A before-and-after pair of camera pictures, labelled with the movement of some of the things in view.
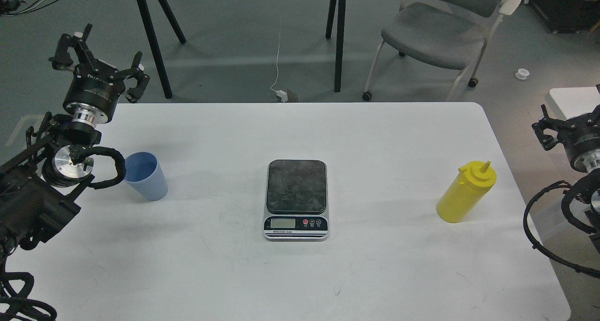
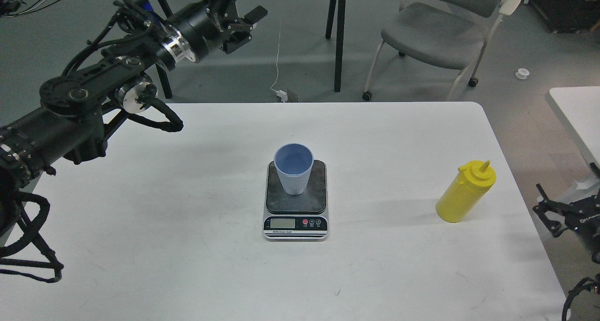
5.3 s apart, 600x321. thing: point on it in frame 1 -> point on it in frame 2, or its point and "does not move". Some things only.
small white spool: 522,73 does not move
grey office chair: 451,26 does not move
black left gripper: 95,87 -> 204,26
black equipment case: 565,8 does not move
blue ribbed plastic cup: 144,174 -> 294,161
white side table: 570,102 does not move
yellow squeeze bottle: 475,180 does not move
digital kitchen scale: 296,200 does not move
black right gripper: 580,136 -> 583,216
